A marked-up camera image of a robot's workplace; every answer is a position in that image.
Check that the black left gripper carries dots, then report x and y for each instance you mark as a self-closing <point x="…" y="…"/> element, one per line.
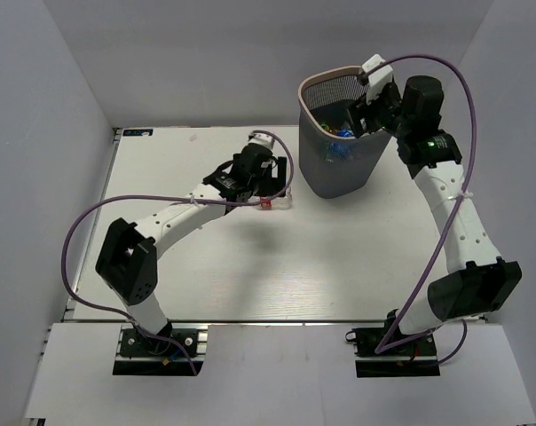
<point x="274" y="185"/>

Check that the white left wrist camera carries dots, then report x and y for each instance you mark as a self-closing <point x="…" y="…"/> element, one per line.
<point x="262" y="139"/>

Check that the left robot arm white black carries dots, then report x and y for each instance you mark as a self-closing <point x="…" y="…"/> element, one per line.
<point x="128" y="259"/>

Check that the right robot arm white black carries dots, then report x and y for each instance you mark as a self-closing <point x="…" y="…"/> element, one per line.
<point x="478" y="280"/>

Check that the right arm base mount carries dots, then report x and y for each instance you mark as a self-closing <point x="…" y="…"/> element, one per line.
<point x="415" y="359"/>

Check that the clear bottle blue label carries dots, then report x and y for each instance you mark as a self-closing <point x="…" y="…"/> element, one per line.
<point x="340" y="152"/>

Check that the grey mesh waste bin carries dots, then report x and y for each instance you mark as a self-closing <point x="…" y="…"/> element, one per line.
<point x="325" y="97"/>

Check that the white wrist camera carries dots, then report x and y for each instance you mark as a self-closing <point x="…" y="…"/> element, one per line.
<point x="376" y="75"/>
<point x="262" y="139"/>

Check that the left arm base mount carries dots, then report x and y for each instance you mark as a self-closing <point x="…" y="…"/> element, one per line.
<point x="136" y="355"/>

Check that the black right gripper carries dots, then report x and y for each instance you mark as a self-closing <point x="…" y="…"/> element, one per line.
<point x="359" y="110"/>

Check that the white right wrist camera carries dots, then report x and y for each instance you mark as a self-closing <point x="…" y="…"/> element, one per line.
<point x="376" y="75"/>

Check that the clear bottle red cap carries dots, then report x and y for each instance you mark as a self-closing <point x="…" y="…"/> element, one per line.
<point x="283" y="202"/>

